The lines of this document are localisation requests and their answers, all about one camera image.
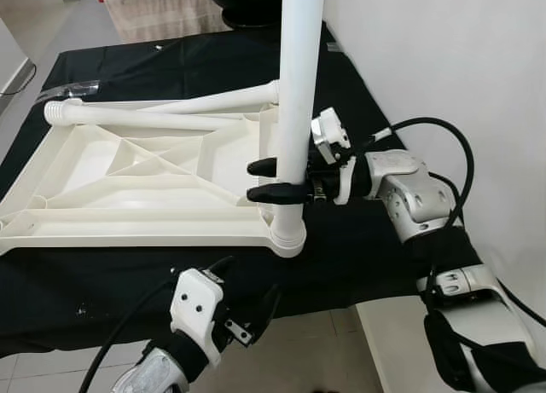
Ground white plastic children table top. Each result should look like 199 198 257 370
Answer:
0 99 308 259

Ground black tablecloth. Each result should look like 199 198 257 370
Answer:
0 22 504 355

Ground beige patterned cloth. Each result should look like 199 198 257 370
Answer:
101 0 231 44

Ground clear tape patch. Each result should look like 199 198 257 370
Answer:
38 82 99 100

